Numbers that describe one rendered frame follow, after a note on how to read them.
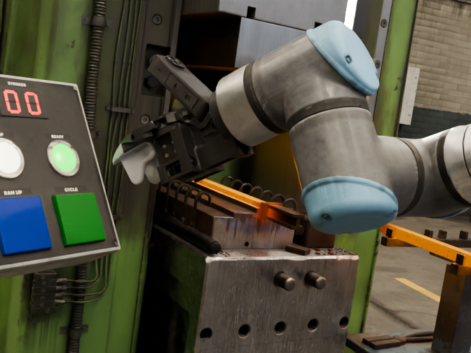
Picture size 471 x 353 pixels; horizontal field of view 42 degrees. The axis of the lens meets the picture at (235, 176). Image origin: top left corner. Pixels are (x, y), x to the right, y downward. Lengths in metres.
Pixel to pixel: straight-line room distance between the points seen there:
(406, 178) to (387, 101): 0.98
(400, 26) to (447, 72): 7.44
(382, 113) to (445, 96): 7.46
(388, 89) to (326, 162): 1.03
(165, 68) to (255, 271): 0.55
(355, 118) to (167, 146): 0.26
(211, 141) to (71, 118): 0.31
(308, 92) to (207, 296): 0.62
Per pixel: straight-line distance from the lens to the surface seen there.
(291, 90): 0.66
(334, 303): 1.37
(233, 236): 1.24
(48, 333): 1.32
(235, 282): 1.20
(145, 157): 0.81
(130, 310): 1.36
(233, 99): 0.70
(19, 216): 0.87
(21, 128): 0.93
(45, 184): 0.92
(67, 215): 0.92
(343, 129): 0.63
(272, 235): 1.30
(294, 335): 1.33
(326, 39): 0.65
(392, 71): 1.64
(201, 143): 0.76
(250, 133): 0.71
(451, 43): 9.11
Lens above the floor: 1.21
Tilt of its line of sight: 7 degrees down
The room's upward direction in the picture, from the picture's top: 8 degrees clockwise
